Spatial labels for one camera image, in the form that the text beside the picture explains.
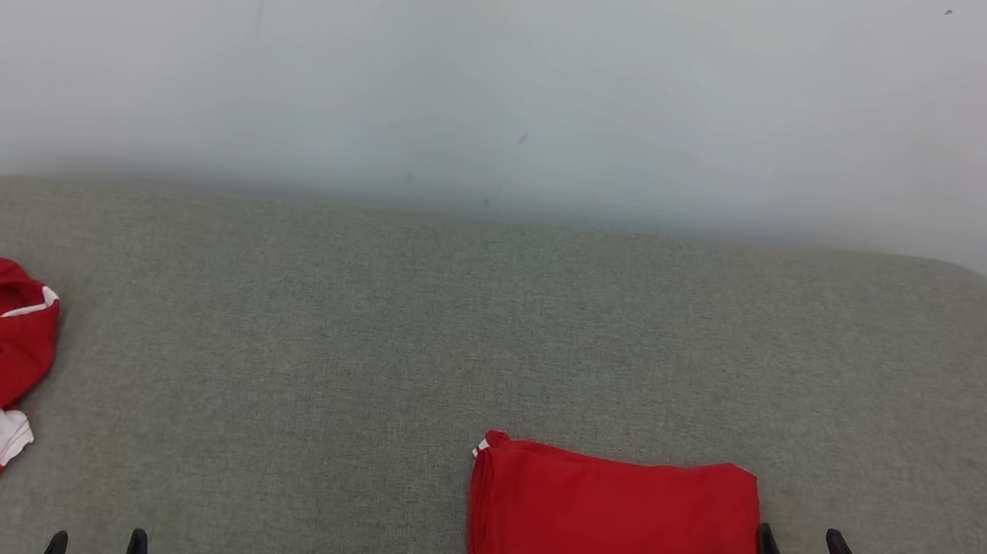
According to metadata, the grey fabric sofa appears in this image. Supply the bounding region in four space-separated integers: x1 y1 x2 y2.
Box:
0 94 987 554

